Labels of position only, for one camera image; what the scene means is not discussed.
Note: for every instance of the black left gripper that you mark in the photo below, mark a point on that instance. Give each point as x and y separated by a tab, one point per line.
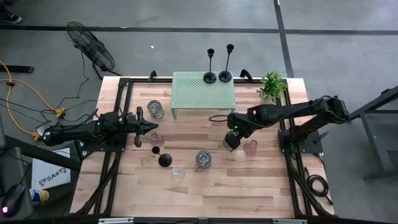
138	126

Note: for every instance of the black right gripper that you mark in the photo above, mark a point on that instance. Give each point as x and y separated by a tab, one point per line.
244	123

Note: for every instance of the pink ribbed glass candle holder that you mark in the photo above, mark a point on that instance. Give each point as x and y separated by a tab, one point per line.
157	140
250	148

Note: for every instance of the glass jar table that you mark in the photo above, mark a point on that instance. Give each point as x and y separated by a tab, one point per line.
203	159

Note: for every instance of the black metal candlestick holder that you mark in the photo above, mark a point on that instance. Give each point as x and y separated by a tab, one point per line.
210	77
225	76
165	160

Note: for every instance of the clear ribbed glass candle holder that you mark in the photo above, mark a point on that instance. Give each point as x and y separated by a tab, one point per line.
178	173

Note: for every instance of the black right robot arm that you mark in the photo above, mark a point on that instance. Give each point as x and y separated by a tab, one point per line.
295	112

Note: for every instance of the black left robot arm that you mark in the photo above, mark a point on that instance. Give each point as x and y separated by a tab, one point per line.
77	132

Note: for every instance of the black table clamp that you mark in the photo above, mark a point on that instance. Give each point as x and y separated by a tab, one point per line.
152	75
246	74

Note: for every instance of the green perforated metal shelf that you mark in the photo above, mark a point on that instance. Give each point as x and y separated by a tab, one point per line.
199	93

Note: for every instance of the green artificial potted plant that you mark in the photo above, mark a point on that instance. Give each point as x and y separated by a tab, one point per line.
273	85

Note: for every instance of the black floor fan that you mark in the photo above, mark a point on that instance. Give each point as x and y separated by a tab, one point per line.
93	49

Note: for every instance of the black side desk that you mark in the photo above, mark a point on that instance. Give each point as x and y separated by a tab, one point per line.
46	155

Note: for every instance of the white cardboard box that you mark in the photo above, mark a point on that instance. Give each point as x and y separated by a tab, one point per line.
49	169

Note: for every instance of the yellow and blue object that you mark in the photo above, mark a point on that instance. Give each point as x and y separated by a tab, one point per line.
40	196

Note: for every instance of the black metal stand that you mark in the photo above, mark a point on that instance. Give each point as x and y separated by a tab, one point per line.
375	140

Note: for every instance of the black floor bar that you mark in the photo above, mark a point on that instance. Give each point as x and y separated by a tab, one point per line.
18	69

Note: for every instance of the black computer mouse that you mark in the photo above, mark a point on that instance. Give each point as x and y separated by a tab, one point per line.
12	199

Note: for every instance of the person's shoe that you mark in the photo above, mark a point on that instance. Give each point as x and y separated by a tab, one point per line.
11	17

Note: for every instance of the black aluminium table frame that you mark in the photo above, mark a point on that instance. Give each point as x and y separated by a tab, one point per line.
146	81

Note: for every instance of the silver metal bracket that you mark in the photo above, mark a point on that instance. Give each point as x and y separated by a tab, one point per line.
289	221
116	221

